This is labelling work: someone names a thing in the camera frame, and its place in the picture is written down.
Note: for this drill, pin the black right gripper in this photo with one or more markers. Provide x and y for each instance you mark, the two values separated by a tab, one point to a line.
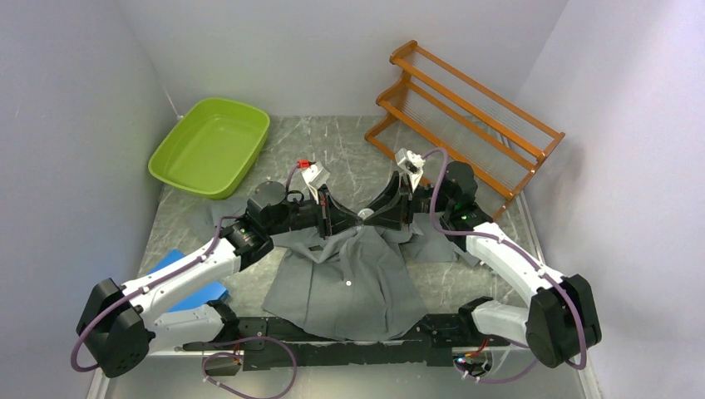
394	206

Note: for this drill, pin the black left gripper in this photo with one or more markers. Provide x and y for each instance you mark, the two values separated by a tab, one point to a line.
332	217

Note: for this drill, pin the grey button-up shirt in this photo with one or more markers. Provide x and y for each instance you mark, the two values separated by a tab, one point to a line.
364	284

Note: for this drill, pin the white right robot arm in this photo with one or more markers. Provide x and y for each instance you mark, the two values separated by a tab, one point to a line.
558	320

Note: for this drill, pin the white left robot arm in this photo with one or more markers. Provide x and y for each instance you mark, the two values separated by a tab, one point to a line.
122	323

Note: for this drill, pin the orange wooden rack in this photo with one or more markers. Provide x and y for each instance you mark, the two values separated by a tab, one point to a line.
504	145

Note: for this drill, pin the green plastic tub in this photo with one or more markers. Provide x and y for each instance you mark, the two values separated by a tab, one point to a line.
211	149

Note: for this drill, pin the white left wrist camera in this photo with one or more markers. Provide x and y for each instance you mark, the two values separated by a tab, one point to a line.
314	177

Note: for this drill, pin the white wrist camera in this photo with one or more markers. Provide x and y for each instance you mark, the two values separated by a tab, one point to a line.
411	164
314	177

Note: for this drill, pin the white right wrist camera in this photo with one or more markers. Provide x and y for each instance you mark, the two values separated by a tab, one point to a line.
411	164

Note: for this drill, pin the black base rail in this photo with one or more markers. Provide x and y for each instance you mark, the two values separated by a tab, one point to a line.
436	340

